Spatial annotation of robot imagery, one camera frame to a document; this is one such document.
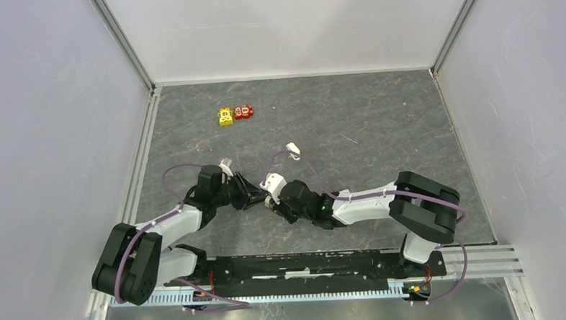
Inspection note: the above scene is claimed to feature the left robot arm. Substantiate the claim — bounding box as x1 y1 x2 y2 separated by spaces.
91 163 269 306

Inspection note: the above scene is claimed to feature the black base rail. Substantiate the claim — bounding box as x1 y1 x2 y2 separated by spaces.
187 249 447 298

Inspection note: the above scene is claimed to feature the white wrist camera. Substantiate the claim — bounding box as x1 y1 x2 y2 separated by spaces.
218 157 234 177
260 173 286 208

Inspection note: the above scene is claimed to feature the white stapler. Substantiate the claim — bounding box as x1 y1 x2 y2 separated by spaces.
285 142 301 161

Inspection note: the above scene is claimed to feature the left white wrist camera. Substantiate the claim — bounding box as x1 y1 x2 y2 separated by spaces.
218 157 234 177

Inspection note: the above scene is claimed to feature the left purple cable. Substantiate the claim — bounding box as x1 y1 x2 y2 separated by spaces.
107 161 252 317

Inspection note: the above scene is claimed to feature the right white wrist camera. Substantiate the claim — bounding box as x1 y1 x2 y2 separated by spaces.
260 173 286 208

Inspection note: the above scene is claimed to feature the red toy block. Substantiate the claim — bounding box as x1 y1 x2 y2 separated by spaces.
233 105 253 120

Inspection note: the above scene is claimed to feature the yellow toy block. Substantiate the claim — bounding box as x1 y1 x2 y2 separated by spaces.
218 107 235 127

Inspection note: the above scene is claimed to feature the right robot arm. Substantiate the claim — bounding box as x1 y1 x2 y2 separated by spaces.
261 171 464 276

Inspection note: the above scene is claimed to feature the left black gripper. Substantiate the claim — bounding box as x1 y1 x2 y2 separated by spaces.
212 170 269 212

